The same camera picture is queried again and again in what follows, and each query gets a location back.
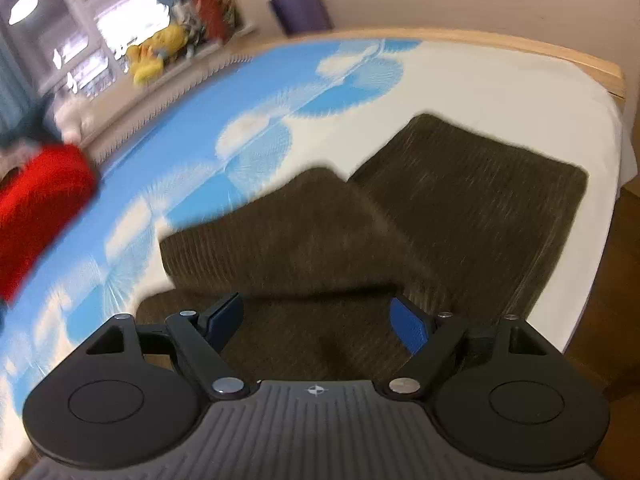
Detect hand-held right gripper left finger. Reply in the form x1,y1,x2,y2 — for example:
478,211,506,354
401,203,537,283
85,294,251,402

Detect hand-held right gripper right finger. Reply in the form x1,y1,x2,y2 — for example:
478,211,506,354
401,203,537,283
389,296,551,402

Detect brown corduroy pants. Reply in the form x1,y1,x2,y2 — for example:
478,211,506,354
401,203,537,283
135,112,590,386

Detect blue white printed bed sheet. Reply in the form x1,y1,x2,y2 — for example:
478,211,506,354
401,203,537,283
0,35,626,461

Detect red folded blanket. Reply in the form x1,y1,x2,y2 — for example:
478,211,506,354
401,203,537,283
0,142,101,303

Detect beige windowsill ledge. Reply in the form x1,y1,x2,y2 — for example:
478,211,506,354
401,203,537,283
37,30,258,166

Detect white plush toy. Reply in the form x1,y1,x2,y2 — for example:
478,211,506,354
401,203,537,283
54,95,96,143

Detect yellow plush toy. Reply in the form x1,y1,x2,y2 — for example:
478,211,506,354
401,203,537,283
125,25,188,86

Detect red cushion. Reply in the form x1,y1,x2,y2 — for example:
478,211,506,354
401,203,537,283
192,0,246,43

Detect purple bin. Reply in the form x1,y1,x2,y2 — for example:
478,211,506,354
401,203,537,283
270,0,333,36

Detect window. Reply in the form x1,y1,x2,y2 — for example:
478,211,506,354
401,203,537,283
0,0,166,93

